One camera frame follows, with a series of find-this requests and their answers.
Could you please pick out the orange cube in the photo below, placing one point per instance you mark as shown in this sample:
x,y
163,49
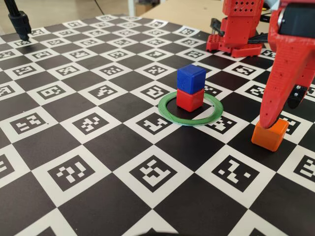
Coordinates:
x,y
269,137

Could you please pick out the blue cube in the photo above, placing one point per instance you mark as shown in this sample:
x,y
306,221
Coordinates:
x,y
190,78

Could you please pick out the black table clamp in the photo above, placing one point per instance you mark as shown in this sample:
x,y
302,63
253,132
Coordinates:
x,y
216,27

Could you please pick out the checkerboard marker mat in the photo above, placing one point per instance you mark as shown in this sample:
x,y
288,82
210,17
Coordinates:
x,y
98,147

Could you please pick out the red cube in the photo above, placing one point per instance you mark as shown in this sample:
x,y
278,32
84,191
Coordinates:
x,y
190,100

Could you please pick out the white post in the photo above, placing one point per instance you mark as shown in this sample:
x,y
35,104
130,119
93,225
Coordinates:
x,y
131,7

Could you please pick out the black tripod leg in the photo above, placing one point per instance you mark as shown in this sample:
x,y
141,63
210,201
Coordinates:
x,y
21,23

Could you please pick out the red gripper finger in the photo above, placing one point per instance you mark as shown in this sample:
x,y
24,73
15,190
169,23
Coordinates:
x,y
297,97

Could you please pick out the cardboard box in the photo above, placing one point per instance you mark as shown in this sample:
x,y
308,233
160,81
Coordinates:
x,y
144,8

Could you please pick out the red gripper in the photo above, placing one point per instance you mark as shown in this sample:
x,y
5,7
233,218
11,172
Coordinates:
x,y
286,64

